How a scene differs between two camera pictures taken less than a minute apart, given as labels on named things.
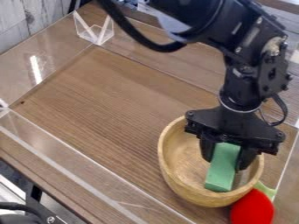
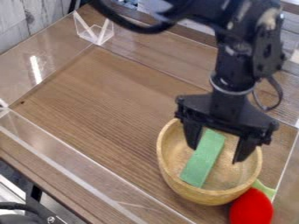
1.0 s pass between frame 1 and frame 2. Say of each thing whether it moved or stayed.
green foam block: moved
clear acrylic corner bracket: stayed
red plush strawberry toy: stayed
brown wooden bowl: stayed
